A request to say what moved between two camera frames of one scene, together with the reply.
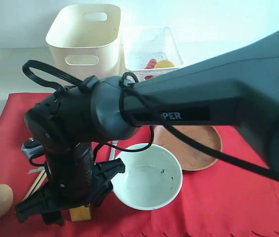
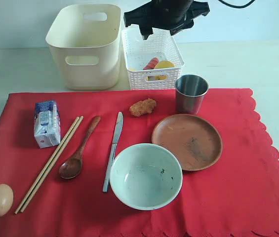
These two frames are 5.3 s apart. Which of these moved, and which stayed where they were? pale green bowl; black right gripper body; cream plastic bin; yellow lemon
Moved: black right gripper body
Stayed: pale green bowl; cream plastic bin; yellow lemon
